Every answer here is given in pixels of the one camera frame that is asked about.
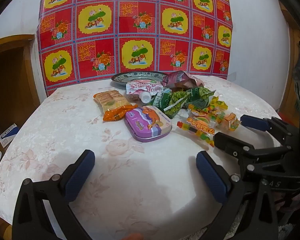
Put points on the orange yellow candy packet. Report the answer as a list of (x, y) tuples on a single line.
[(232, 121)]

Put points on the blue white box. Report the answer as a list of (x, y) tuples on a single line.
[(8, 135)]

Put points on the pink spouted drink pouch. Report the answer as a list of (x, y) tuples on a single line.
[(142, 87)]

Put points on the purple candy tin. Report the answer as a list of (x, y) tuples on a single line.
[(147, 123)]

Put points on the wooden shelf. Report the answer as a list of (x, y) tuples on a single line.
[(10, 80)]

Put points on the maroon snack bag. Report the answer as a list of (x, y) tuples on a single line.
[(177, 78)]

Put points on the wooden door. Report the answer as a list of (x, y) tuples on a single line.
[(288, 55)]

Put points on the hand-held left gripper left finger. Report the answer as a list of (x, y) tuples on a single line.
[(80, 177)]

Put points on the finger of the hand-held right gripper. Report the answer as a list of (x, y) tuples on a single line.
[(255, 123), (227, 142)]

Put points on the orange cracker packet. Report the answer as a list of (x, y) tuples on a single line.
[(110, 100)]

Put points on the colourful gummy stick packet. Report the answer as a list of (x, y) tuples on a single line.
[(197, 136)]

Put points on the green snack packet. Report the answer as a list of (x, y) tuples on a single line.
[(175, 103), (200, 96)]

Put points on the red floral printed cloth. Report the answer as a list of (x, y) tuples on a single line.
[(140, 30)]

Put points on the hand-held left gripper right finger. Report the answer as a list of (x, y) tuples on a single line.
[(211, 177)]

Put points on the dark patterned plate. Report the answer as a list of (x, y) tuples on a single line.
[(120, 77)]

